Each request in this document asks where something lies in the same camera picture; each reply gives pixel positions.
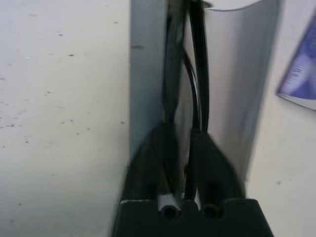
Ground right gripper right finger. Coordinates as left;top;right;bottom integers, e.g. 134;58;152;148
190;127;248;201

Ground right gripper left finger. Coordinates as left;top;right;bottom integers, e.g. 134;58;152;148
122;122;185;202

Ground black sunglasses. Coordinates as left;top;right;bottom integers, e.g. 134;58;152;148
161;0;214;198

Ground grey glasses case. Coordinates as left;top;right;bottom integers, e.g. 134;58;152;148
129;0;282;181

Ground purple tissue pack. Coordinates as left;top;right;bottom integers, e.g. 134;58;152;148
275;14;316;111

